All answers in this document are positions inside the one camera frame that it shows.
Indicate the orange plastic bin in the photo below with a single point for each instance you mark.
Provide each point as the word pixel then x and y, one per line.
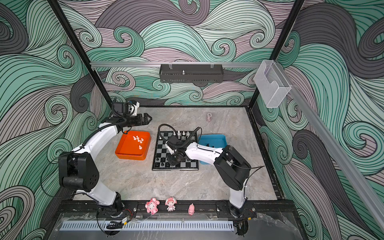
pixel 128 148

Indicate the pink big-eared figurine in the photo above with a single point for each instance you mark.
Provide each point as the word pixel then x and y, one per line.
pixel 152 206

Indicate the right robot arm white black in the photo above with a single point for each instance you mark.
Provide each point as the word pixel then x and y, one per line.
pixel 232 167

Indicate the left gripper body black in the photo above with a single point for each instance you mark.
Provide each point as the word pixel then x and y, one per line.
pixel 133 121

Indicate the blue plastic bin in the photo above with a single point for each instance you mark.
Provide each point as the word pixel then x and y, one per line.
pixel 213 141

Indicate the aluminium rail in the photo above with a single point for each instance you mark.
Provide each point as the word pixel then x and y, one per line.
pixel 365 191
pixel 138 64

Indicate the pink patterned roll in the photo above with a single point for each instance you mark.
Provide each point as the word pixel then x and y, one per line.
pixel 209 117

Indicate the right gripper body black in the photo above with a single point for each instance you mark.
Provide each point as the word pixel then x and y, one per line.
pixel 173 158

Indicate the aluminium rail right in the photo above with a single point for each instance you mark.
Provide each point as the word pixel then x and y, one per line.
pixel 365 191

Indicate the black white chessboard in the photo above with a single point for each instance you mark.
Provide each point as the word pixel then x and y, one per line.
pixel 163 160

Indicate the small pink pig figurine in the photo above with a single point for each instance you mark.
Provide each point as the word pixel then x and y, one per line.
pixel 191 209

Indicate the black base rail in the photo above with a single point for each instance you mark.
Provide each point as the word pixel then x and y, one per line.
pixel 215 208

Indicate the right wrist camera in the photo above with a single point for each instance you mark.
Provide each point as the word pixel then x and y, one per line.
pixel 173 141

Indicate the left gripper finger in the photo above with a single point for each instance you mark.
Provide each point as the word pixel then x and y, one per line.
pixel 147 116
pixel 146 122

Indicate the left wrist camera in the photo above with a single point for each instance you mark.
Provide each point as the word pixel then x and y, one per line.
pixel 125 109

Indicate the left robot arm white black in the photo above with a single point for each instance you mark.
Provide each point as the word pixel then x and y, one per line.
pixel 77 168

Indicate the clear plastic wall box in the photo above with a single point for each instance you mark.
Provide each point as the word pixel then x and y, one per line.
pixel 272 83

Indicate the aluminium rail back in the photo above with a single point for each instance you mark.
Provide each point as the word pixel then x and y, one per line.
pixel 138 64

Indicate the black hanging tray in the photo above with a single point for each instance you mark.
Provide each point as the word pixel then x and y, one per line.
pixel 191 74

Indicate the pink hat doll figurine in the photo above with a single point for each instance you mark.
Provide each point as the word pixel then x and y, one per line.
pixel 171 204

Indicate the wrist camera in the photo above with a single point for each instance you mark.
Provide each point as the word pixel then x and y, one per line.
pixel 173 141
pixel 125 109

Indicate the white slotted cable duct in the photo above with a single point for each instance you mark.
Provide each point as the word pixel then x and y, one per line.
pixel 150 226

